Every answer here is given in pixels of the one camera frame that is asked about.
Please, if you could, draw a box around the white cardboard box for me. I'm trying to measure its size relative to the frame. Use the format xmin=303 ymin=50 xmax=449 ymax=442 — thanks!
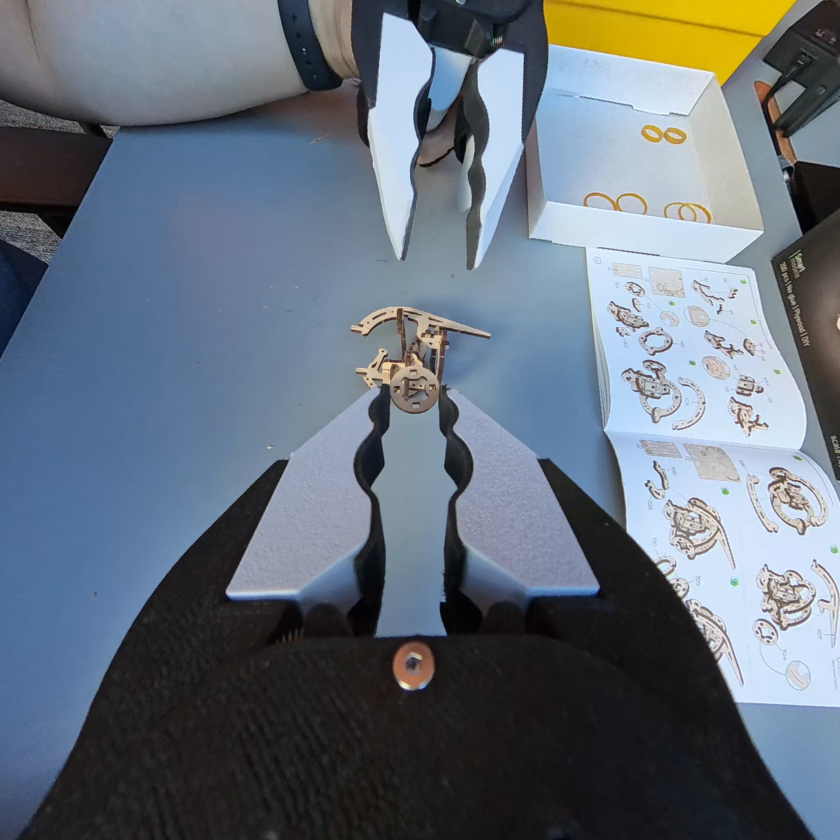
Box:
xmin=525 ymin=45 xmax=764 ymax=265

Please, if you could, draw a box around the black wrist band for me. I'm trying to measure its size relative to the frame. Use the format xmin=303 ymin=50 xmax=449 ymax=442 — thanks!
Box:
xmin=276 ymin=0 xmax=342 ymax=93

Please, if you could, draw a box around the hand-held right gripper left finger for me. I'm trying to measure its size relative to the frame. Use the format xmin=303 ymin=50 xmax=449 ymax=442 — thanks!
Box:
xmin=225 ymin=388 xmax=388 ymax=621

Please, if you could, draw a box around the black model kit box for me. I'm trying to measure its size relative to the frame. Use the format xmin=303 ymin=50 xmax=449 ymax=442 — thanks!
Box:
xmin=771 ymin=210 xmax=840 ymax=483

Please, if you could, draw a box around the group of orange rubber bands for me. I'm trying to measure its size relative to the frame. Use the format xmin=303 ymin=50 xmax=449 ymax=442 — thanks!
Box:
xmin=583 ymin=123 xmax=714 ymax=224

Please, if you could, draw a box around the open instruction booklet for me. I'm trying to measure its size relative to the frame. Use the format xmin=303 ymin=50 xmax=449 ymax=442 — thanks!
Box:
xmin=584 ymin=246 xmax=840 ymax=708

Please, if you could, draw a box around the dark chair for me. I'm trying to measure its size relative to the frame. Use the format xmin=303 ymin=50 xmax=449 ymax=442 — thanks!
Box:
xmin=0 ymin=125 xmax=114 ymax=217

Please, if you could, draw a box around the person's dark blue clothing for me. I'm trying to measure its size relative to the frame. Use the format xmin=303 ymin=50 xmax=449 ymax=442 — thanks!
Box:
xmin=0 ymin=236 xmax=48 ymax=358

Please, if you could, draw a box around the person's left forearm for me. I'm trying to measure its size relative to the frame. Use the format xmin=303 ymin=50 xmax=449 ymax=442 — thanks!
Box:
xmin=0 ymin=0 xmax=309 ymax=127

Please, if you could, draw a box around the black case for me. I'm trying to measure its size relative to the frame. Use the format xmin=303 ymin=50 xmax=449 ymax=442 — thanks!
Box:
xmin=784 ymin=157 xmax=840 ymax=234

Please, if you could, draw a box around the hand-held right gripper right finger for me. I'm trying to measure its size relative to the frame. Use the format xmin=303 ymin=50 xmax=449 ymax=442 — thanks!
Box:
xmin=438 ymin=388 xmax=602 ymax=618

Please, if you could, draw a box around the person's left hand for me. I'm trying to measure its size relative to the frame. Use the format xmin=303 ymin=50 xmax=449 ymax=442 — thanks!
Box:
xmin=318 ymin=0 xmax=462 ymax=168

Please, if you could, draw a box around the small wooden model assembly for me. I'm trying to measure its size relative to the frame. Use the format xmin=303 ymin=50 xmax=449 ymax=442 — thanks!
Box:
xmin=350 ymin=305 xmax=492 ymax=403

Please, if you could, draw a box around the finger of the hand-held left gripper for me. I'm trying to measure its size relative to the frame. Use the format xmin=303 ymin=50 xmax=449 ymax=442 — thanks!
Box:
xmin=366 ymin=12 xmax=437 ymax=262
xmin=465 ymin=51 xmax=527 ymax=271

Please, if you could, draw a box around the black device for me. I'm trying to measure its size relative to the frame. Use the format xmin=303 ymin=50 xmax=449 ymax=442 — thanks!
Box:
xmin=761 ymin=10 xmax=840 ymax=139

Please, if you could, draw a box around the yellow storage bin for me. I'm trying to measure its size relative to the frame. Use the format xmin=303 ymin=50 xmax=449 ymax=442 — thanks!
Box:
xmin=543 ymin=0 xmax=798 ymax=86

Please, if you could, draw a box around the round wooden disc part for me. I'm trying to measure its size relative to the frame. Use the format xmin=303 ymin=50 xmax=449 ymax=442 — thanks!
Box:
xmin=389 ymin=365 xmax=441 ymax=416

